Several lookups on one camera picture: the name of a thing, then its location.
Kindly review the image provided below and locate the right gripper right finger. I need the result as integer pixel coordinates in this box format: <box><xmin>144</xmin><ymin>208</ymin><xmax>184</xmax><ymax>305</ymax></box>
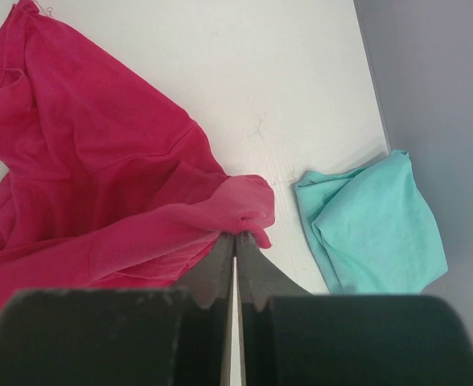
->
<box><xmin>236</xmin><ymin>232</ymin><xmax>317</xmax><ymax>385</ymax></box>

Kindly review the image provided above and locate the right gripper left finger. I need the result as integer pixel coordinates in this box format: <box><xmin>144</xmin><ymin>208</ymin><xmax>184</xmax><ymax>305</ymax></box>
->
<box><xmin>174</xmin><ymin>233</ymin><xmax>234</xmax><ymax>385</ymax></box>

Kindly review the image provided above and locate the pink t shirt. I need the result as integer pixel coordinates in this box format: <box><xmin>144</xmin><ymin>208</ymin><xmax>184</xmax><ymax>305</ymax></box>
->
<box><xmin>0</xmin><ymin>1</ymin><xmax>274</xmax><ymax>309</ymax></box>

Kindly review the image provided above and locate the folded teal t shirt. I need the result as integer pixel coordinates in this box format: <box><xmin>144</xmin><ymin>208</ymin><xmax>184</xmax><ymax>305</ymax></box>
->
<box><xmin>294</xmin><ymin>150</ymin><xmax>448</xmax><ymax>294</ymax></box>

